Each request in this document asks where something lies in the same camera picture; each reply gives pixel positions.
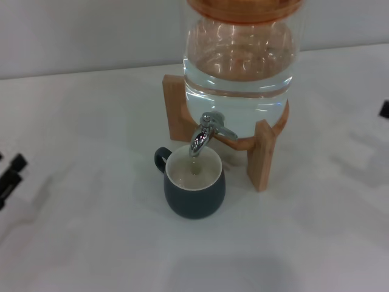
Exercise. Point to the light wooden dispenser stand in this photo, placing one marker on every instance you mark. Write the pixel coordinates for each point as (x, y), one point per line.
(261, 158)

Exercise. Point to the wooden dispenser lid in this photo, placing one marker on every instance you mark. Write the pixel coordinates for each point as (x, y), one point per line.
(243, 13)

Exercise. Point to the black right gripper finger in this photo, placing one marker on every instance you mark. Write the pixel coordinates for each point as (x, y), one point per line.
(384, 109)

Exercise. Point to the chrome dispenser faucet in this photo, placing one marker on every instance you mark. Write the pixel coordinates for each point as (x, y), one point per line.
(200, 138)

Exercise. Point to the glass water dispenser jar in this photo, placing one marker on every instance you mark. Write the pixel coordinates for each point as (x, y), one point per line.
(237, 100)

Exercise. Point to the dark grey ceramic mug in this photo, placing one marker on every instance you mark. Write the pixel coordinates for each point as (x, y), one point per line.
(194, 200)

